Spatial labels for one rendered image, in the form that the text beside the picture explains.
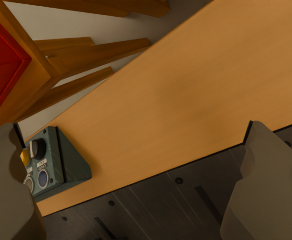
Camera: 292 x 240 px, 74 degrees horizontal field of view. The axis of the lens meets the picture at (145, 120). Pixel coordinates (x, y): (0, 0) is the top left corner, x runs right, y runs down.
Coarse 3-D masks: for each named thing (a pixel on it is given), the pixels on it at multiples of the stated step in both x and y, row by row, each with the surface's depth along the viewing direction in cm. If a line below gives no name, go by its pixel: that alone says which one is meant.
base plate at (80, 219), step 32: (288, 128) 19; (224, 160) 22; (128, 192) 29; (160, 192) 27; (192, 192) 25; (224, 192) 24; (64, 224) 37; (96, 224) 34; (128, 224) 32; (160, 224) 30; (192, 224) 28
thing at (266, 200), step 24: (264, 144) 9; (240, 168) 9; (264, 168) 8; (288, 168) 8; (240, 192) 7; (264, 192) 7; (288, 192) 7; (240, 216) 6; (264, 216) 6; (288, 216) 6
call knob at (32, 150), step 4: (32, 140) 25; (36, 140) 25; (40, 140) 25; (32, 144) 25; (36, 144) 25; (40, 144) 25; (28, 148) 25; (32, 148) 25; (36, 148) 25; (40, 148) 25; (28, 152) 25; (32, 152) 25; (36, 152) 24; (40, 152) 25; (32, 156) 25; (36, 156) 25; (40, 156) 25
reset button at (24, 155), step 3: (24, 150) 27; (27, 150) 27; (21, 153) 26; (24, 153) 27; (27, 153) 27; (21, 156) 26; (24, 156) 26; (27, 156) 26; (21, 159) 26; (24, 159) 26; (27, 159) 26; (24, 162) 26; (27, 162) 27; (24, 165) 27
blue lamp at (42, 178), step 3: (42, 171) 25; (39, 174) 25; (42, 174) 24; (45, 174) 24; (39, 177) 25; (42, 177) 24; (45, 177) 24; (39, 180) 24; (42, 180) 24; (45, 180) 24; (39, 183) 25; (42, 183) 24; (45, 183) 24; (42, 186) 24
